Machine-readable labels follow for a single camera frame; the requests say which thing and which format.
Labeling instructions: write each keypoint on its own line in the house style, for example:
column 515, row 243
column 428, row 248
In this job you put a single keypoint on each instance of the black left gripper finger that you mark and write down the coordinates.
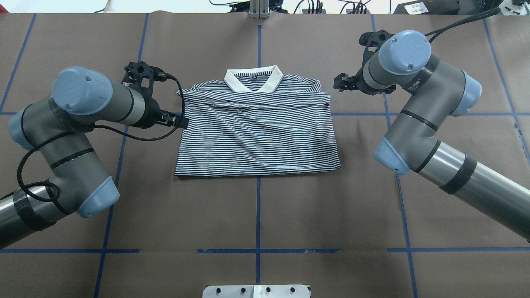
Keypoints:
column 173, row 120

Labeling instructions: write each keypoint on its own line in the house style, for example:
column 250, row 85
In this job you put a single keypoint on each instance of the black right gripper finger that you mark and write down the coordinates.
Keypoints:
column 343, row 82

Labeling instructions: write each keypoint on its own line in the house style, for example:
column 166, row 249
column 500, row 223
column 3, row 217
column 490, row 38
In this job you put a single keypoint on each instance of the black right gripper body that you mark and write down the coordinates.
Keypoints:
column 361, row 85

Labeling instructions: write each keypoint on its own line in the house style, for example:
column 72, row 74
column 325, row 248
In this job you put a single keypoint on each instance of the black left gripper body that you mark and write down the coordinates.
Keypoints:
column 152, row 110

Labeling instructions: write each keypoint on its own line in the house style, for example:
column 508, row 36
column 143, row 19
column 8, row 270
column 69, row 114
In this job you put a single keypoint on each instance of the navy white striped polo shirt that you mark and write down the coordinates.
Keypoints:
column 257, row 121

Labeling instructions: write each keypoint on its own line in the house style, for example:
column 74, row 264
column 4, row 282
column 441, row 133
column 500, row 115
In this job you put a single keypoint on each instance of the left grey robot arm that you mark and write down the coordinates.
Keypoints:
column 61, row 173

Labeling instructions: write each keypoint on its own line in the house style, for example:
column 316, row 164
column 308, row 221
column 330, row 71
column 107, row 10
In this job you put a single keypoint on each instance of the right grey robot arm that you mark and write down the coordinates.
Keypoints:
column 437, row 90

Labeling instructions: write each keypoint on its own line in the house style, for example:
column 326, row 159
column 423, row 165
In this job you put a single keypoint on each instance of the aluminium frame post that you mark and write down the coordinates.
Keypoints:
column 259, row 9

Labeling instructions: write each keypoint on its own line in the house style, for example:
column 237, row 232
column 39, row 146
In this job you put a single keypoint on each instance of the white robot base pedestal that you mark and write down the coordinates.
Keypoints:
column 258, row 291

